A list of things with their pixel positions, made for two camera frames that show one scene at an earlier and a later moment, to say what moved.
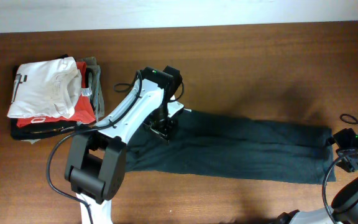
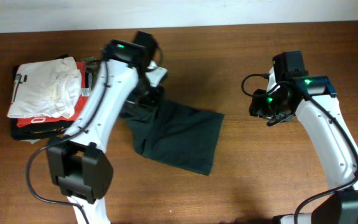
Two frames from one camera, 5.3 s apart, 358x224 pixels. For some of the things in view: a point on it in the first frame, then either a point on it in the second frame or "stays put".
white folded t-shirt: (46, 88) stays put
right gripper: (340, 138) -> (257, 107)
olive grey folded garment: (96, 85) stays put
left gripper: (166, 130) -> (150, 100)
